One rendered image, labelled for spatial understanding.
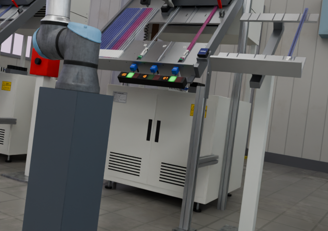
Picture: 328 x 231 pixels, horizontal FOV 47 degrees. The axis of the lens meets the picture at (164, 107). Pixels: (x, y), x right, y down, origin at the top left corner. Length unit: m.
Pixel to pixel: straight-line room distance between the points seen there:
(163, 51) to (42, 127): 0.78
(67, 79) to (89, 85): 0.07
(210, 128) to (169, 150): 0.26
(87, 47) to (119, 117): 0.98
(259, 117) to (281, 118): 3.13
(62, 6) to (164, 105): 0.89
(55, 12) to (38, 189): 0.61
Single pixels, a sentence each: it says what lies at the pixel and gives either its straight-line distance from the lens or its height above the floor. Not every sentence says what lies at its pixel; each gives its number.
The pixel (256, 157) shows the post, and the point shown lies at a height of 0.37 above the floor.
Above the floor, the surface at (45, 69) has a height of 0.66.
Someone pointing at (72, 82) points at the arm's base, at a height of 0.58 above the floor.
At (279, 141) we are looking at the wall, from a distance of 4.80.
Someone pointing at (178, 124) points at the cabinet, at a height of 0.45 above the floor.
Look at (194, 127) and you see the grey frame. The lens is 1.67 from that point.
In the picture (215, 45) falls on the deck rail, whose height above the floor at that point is 0.85.
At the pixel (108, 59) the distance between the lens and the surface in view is 1.90.
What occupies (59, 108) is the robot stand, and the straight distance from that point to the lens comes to 1.28.
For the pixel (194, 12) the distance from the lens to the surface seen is 2.13.
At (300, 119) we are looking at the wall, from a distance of 4.75.
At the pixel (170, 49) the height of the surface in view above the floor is 0.81.
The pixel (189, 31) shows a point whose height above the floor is 1.02.
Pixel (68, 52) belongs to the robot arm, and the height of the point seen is 0.67.
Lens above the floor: 0.54
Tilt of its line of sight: 1 degrees down
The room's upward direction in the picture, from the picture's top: 7 degrees clockwise
